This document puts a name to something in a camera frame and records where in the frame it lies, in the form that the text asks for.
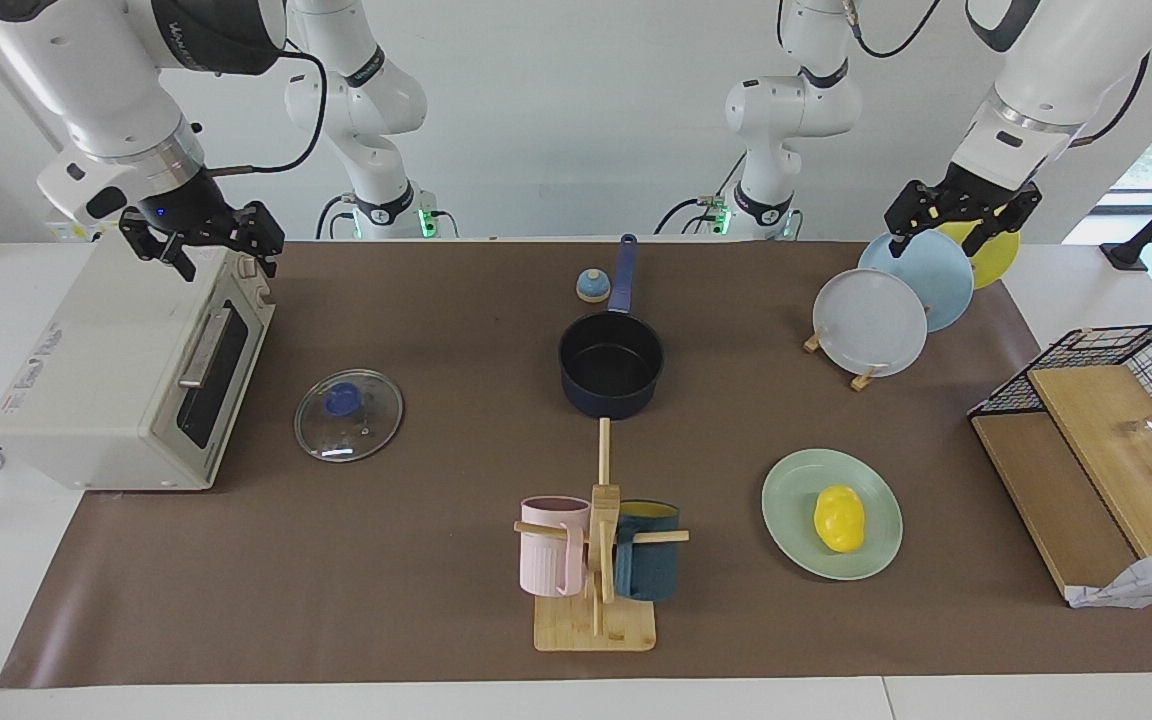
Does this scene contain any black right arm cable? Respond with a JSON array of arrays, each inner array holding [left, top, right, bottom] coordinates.
[[204, 50, 329, 178]]

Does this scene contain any dark teal mug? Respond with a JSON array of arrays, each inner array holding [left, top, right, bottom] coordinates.
[[614, 500, 682, 602]]

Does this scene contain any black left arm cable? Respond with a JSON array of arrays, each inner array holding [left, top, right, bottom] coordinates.
[[1071, 50, 1152, 148]]

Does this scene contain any light blue plate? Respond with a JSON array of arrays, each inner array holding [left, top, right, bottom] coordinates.
[[858, 228, 975, 333]]

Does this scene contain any glass lid blue knob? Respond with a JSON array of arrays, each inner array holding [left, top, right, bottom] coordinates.
[[294, 369, 404, 463]]

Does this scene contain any black wire basket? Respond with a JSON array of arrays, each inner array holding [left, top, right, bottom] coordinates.
[[968, 323, 1152, 461]]

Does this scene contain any white toaster oven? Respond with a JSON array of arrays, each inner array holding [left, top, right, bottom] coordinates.
[[0, 232, 277, 491]]

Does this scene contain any mint green plate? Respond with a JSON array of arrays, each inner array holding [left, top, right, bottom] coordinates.
[[762, 448, 904, 581]]

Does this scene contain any dark blue saucepan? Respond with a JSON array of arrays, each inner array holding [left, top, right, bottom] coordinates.
[[558, 235, 665, 419]]

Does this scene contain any dark wooden cutting board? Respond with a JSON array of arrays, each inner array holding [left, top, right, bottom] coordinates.
[[971, 412, 1137, 601]]

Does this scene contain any yellow plate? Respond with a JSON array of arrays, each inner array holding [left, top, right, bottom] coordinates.
[[936, 220, 1020, 290]]

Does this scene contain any white wall socket strip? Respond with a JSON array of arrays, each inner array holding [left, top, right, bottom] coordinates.
[[46, 220, 122, 244]]

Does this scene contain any pink ribbed mug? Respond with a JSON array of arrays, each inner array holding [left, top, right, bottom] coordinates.
[[520, 496, 592, 598]]

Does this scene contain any wooden plate rack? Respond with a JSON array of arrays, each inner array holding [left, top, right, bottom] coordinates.
[[803, 325, 882, 391]]

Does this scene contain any brown table mat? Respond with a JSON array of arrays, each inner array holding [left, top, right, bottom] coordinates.
[[0, 240, 1152, 689]]

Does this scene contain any grey plate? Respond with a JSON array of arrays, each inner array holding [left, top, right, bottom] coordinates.
[[813, 268, 929, 378]]

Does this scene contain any wooden mug tree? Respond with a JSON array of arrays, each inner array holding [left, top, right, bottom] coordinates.
[[514, 418, 690, 653]]

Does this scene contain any light wooden cutting board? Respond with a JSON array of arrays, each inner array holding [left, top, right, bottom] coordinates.
[[1028, 365, 1152, 559]]

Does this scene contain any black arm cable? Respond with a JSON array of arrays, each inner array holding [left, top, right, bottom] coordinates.
[[204, 50, 329, 178], [1071, 50, 1152, 148]]

